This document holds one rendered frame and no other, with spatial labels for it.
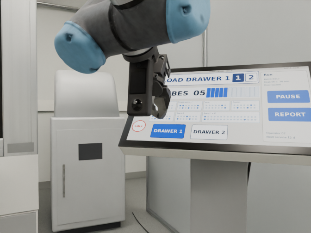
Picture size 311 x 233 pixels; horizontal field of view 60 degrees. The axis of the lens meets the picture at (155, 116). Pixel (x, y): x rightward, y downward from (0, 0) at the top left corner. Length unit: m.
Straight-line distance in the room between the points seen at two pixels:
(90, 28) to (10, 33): 0.43
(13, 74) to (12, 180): 0.26
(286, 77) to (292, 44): 0.64
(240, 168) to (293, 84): 0.27
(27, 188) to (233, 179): 0.55
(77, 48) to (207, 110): 0.46
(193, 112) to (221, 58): 1.10
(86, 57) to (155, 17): 0.12
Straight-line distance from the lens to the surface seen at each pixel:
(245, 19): 1.72
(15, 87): 0.76
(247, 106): 0.76
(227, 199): 0.82
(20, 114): 0.76
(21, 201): 0.80
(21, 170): 0.78
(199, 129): 0.72
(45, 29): 4.07
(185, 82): 0.85
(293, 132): 0.71
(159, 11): 0.31
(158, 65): 0.59
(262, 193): 1.61
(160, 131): 0.74
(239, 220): 0.83
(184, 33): 0.32
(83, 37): 0.38
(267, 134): 0.70
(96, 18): 0.38
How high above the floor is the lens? 1.06
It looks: 1 degrees down
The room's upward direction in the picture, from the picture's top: straight up
